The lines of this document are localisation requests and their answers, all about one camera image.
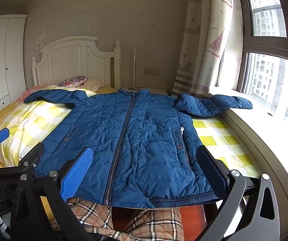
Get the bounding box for white pole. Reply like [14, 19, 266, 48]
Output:
[133, 48, 137, 91]

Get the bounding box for beige windowsill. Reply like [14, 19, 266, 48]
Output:
[209, 87, 288, 206]

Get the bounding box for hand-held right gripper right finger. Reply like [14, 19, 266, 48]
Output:
[196, 146, 285, 241]

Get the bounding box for yellow checkered bed sheet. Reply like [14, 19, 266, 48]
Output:
[0, 85, 262, 181]

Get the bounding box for dark framed window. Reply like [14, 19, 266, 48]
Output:
[237, 0, 288, 141]

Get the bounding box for printed curtain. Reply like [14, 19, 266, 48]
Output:
[172, 0, 235, 99]

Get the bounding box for white bed headboard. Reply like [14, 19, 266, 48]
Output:
[31, 36, 122, 93]

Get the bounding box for patterned pillow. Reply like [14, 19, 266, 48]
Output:
[57, 75, 88, 87]

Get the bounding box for pink pillow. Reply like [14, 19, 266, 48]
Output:
[77, 79, 103, 89]

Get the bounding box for pink quilt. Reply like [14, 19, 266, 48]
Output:
[21, 85, 46, 101]

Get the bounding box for wall socket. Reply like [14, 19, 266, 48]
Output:
[143, 66, 159, 75]

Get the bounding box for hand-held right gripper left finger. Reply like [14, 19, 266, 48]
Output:
[9, 147, 94, 241]

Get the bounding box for blue puffer jacket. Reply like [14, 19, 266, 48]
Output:
[23, 88, 253, 209]

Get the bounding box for plaid pants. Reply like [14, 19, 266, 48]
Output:
[51, 197, 184, 241]

